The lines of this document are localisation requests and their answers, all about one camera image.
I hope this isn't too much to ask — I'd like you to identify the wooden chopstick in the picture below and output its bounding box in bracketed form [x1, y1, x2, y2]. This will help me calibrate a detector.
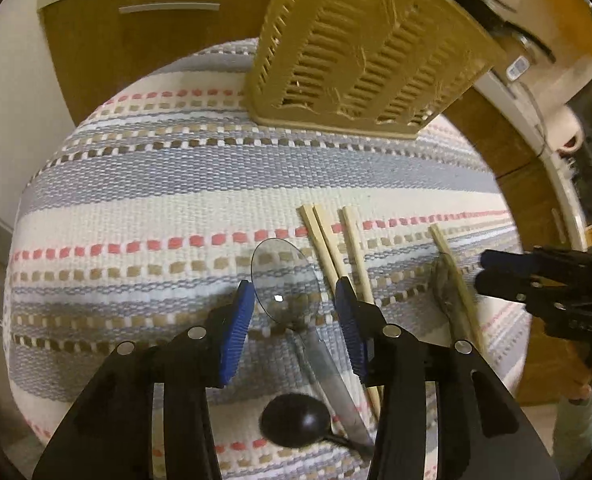
[428, 224, 485, 350]
[313, 204, 348, 278]
[298, 204, 383, 421]
[342, 206, 374, 304]

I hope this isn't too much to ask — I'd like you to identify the metal spoon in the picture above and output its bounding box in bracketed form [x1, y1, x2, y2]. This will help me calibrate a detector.
[430, 254, 474, 342]

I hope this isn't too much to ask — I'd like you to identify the black plastic spoon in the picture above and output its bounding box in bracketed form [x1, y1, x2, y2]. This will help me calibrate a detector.
[259, 393, 374, 460]

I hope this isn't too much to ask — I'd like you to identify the clear plastic spoon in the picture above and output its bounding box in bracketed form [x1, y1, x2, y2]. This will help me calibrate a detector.
[250, 238, 374, 445]

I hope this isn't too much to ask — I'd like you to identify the pink electric kettle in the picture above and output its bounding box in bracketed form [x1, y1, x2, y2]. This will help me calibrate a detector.
[548, 105, 584, 155]

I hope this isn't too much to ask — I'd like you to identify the beige rice cooker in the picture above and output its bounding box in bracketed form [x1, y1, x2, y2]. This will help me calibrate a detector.
[499, 32, 535, 84]

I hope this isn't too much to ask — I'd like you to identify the striped woven table mat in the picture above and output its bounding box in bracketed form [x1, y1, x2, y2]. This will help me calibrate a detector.
[3, 39, 522, 479]

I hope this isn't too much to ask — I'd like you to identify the tan plastic utensil basket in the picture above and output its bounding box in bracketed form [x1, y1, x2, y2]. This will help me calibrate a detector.
[245, 0, 503, 139]

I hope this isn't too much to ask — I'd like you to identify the black power cable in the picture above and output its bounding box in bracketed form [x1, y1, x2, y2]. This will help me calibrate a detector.
[517, 79, 550, 156]

